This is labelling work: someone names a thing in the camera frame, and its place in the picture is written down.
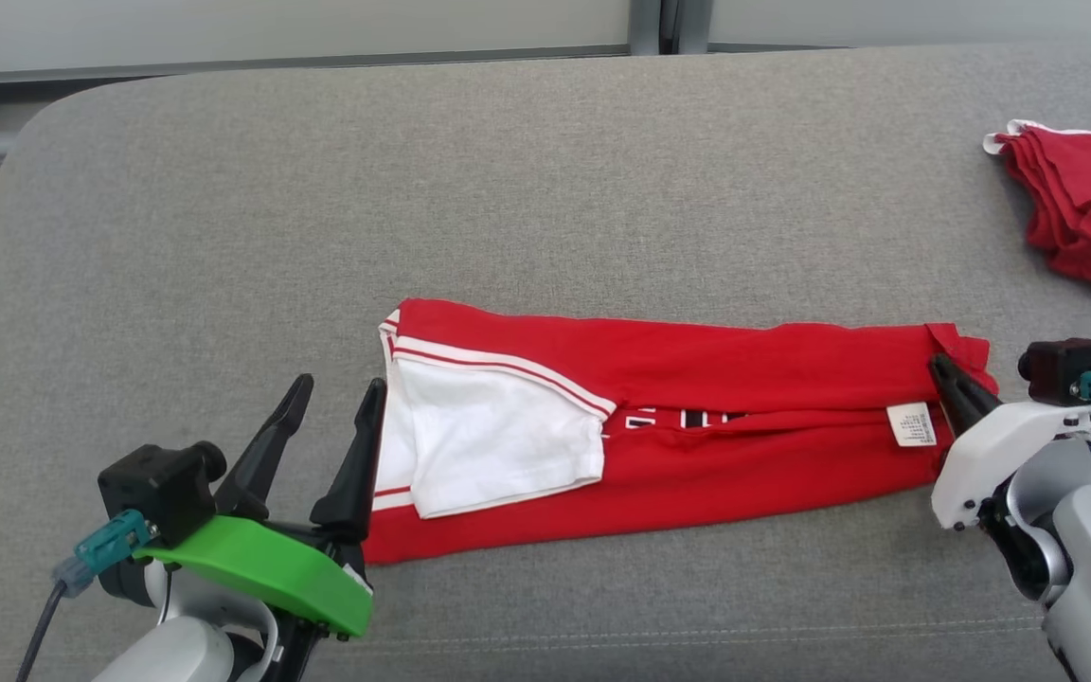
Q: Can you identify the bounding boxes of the teal plug left camera cable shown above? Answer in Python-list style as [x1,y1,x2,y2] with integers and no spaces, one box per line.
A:
[13,508,154,682]

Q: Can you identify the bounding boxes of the grey metal partition post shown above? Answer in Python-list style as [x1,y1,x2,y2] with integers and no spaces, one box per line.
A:
[628,0,713,56]

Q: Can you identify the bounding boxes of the red Bulls basketball jersey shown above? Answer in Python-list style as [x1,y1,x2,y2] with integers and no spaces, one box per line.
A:
[362,298,1000,566]

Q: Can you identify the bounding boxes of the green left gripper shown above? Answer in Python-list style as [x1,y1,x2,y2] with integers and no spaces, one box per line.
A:
[134,374,387,682]

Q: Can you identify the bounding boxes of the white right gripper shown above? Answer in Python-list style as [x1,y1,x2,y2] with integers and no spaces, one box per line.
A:
[929,353,1091,530]

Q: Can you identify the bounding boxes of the grey fabric sofa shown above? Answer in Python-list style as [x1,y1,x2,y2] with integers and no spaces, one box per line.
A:
[0,42,1091,682]

